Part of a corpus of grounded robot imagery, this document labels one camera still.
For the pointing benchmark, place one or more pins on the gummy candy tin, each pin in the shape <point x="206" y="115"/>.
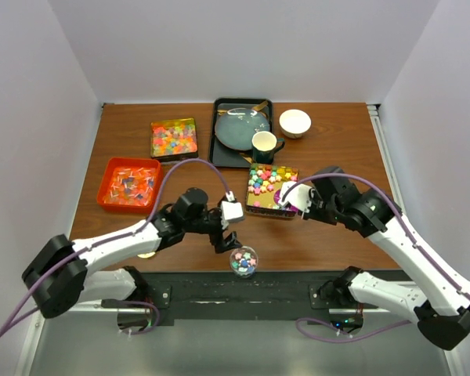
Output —
<point x="173" y="140"/>

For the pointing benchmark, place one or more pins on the dark green mug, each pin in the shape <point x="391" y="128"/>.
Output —
<point x="264" y="147"/>

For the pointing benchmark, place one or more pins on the clear glass jar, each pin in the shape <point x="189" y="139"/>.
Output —
<point x="244" y="261"/>

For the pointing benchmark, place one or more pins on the black serving tray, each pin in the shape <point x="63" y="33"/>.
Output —
<point x="218" y="154"/>

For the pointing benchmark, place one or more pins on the blue-grey ceramic plate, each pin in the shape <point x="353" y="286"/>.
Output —
<point x="236" y="128"/>

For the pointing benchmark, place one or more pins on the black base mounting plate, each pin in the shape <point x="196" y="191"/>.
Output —
<point x="266" y="295"/>

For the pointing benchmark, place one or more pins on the gold spoon on tray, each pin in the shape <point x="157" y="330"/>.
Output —
<point x="257" y="107"/>

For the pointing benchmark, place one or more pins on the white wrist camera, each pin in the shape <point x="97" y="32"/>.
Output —
<point x="231" y="209"/>
<point x="295" y="196"/>

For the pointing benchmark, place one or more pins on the star candy tin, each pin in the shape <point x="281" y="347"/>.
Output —
<point x="263" y="181"/>

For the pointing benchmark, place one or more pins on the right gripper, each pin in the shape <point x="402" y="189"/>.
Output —
<point x="312" y="214"/>

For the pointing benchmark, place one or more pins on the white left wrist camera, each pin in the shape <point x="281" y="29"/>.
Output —
<point x="231" y="209"/>

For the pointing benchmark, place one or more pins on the white ceramic bowl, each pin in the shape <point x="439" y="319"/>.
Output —
<point x="294" y="123"/>

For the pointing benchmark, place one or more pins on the purple plastic scoop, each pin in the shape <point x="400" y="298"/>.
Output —
<point x="279" y="206"/>

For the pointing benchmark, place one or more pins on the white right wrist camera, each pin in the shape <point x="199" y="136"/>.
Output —
<point x="295" y="196"/>

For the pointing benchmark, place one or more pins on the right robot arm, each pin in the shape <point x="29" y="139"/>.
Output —
<point x="439" y="304"/>

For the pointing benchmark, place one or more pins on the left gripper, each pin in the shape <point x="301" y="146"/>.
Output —
<point x="221" y="244"/>

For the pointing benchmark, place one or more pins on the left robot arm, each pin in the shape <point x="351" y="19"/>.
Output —
<point x="60" y="273"/>

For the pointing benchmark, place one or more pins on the orange plastic candy box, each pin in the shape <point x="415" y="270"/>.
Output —
<point x="130" y="185"/>

